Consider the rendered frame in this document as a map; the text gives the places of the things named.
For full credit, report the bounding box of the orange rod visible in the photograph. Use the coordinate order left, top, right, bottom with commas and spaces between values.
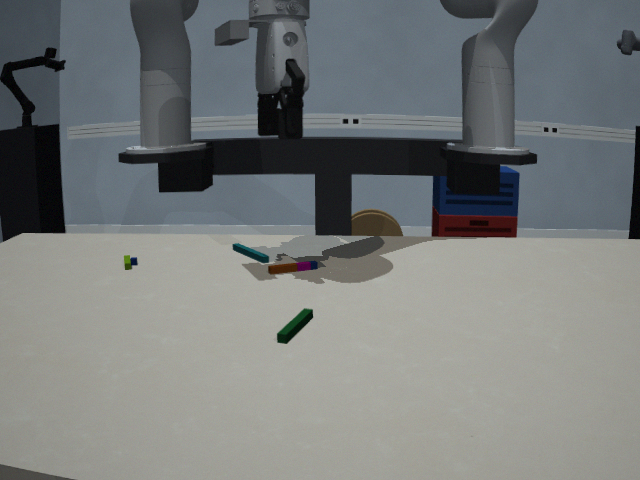
268, 263, 297, 274

